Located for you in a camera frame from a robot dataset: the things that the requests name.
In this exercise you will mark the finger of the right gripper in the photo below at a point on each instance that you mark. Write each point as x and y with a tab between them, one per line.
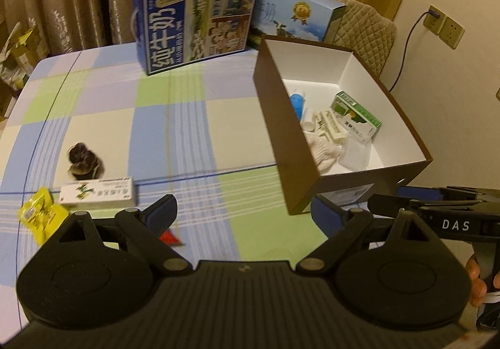
389	205
420	193

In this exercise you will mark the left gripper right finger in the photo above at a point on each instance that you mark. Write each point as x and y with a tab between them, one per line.
347	232

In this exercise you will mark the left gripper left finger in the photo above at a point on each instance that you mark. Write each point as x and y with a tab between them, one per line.
144	228

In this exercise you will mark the red candy packet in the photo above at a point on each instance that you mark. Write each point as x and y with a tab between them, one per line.
169	239

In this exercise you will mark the white ointment box with bird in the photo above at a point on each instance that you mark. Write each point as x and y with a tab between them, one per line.
102	193

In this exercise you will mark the white cloth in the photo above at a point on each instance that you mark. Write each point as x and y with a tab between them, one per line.
324	152

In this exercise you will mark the dark velvet scrunchie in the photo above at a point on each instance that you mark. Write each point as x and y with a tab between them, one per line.
84	164

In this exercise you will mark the green white medicine box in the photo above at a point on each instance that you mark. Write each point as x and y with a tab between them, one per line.
354	117

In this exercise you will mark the cream hair claw clip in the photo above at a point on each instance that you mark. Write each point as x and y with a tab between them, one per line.
326	126

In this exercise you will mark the yellow snack pouch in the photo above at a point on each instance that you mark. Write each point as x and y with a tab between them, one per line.
42	216

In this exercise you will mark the small white medicine bottle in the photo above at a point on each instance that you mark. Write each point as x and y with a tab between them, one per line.
308	125

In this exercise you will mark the blue toothpaste tube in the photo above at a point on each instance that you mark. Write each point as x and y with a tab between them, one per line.
297	100

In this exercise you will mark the right hand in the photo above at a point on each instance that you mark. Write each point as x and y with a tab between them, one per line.
478	286

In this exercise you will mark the brown cardboard shoe box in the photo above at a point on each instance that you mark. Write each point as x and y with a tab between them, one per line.
286	65

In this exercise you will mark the checkered bed sheet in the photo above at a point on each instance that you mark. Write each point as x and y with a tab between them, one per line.
195	132

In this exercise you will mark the beige quilted chair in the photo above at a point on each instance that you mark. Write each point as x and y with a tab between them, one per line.
363	30

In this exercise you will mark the dark blue milk carton box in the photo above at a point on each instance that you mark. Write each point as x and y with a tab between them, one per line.
174	33

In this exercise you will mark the open cardboard box with bag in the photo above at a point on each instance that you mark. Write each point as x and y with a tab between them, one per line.
21	51

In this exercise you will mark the light blue milk carton box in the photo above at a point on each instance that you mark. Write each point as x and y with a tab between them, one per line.
312	20

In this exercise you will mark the wall power socket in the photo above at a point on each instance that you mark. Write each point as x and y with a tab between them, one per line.
446	28

